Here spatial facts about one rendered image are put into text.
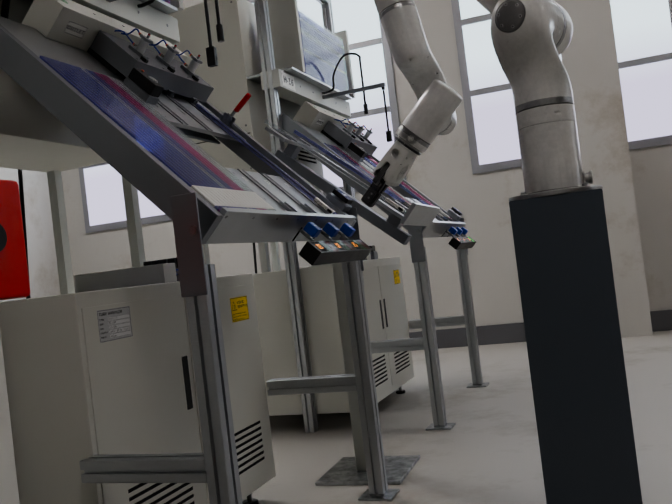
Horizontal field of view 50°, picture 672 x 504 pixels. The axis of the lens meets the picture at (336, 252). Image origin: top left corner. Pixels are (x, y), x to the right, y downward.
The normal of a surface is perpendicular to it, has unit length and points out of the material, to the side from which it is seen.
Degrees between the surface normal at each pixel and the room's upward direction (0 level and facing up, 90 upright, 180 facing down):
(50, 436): 90
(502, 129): 90
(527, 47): 128
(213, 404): 90
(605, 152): 90
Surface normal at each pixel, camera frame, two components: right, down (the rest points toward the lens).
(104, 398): 0.92, -0.12
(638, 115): -0.31, 0.02
